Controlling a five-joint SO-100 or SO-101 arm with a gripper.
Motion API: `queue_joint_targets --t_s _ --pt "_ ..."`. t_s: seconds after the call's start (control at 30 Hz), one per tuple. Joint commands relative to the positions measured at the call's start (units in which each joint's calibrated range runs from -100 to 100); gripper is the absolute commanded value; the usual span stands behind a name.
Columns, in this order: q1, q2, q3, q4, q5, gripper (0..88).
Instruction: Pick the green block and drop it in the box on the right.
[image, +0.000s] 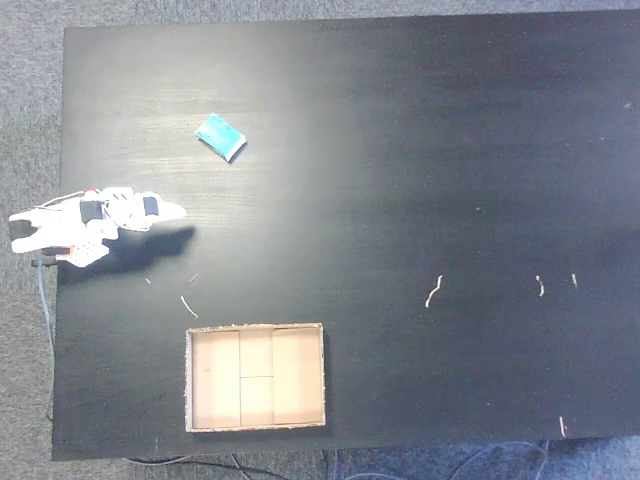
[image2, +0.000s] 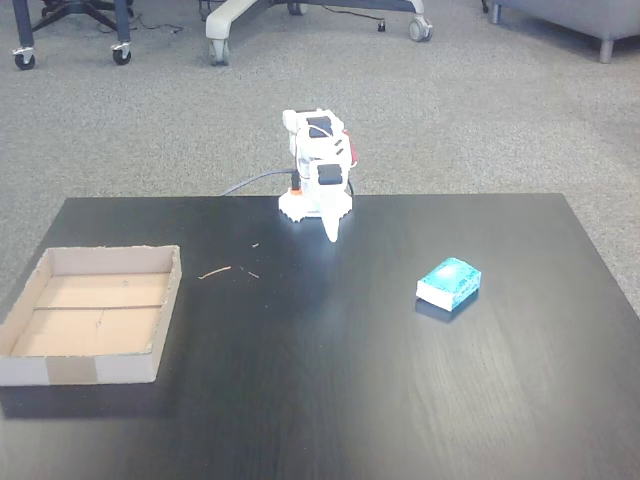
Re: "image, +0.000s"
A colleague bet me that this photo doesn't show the green block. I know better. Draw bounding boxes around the green block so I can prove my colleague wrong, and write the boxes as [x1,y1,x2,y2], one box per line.
[194,112,249,164]

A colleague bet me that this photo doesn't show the open cardboard box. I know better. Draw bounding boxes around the open cardboard box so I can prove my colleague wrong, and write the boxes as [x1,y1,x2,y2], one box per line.
[184,322,328,434]

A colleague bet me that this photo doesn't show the pale blue cable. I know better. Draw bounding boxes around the pale blue cable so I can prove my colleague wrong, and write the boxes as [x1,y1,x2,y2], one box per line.
[36,263,56,422]

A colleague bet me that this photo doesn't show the black floor cable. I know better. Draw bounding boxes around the black floor cable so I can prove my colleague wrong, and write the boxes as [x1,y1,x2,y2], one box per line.
[122,452,301,480]

